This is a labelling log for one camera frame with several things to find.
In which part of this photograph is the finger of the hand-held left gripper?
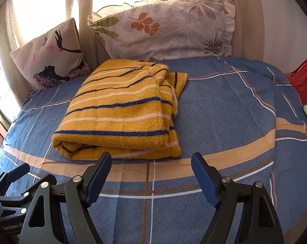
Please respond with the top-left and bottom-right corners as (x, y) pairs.
(0, 162), (30, 192)
(0, 187), (38, 216)

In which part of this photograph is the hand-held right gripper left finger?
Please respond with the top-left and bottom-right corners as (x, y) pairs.
(17, 152), (113, 244)

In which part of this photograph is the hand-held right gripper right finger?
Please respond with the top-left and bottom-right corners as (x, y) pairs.
(191, 152), (284, 244)

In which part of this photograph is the yellow striped sweater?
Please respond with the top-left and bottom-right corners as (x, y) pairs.
(51, 59), (189, 160)

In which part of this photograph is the blue plaid bed sheet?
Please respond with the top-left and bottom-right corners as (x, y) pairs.
(0, 56), (307, 244)

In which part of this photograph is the woman silhouette print pillow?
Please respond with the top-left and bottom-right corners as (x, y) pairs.
(10, 18), (91, 92)

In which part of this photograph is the beige curtain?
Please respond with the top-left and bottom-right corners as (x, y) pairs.
(66, 0), (111, 59)
(0, 0), (24, 99)
(232, 0), (268, 60)

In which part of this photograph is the red plastic bag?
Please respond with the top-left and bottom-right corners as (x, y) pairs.
(285, 52), (307, 105)

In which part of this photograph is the leaf print ruffled pillow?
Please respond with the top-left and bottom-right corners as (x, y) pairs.
(87, 0), (236, 61)

